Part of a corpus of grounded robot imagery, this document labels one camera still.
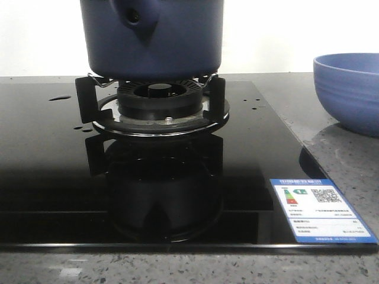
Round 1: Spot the dark blue cooking pot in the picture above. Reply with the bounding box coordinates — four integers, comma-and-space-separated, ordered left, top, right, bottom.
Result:
80, 1, 224, 80

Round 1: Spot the black burner with pot support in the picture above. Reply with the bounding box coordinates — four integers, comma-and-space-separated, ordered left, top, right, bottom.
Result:
75, 74, 229, 137

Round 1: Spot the black glass gas stove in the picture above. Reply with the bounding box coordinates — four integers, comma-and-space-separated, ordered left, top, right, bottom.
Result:
1, 82, 378, 254

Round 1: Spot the blue energy label sticker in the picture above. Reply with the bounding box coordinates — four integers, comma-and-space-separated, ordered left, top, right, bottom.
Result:
270, 179, 378, 244

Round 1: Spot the blue plastic bowl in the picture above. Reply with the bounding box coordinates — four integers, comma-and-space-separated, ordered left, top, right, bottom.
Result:
313, 53, 378, 137

